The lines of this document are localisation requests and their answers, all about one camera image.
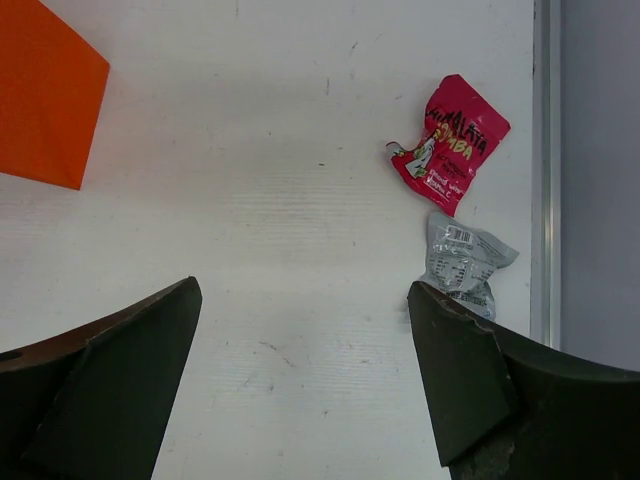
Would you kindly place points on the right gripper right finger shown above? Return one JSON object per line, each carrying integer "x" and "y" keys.
{"x": 503, "y": 406}

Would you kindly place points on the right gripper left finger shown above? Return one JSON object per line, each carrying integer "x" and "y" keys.
{"x": 95, "y": 401}

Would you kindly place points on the silver snack packet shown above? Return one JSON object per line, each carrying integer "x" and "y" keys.
{"x": 460, "y": 260}

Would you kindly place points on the red candy packet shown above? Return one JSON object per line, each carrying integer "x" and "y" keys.
{"x": 461, "y": 130}

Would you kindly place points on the orange paper bag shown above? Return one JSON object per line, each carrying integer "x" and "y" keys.
{"x": 52, "y": 86}

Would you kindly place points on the aluminium table edge rail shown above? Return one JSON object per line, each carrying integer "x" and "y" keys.
{"x": 546, "y": 265}

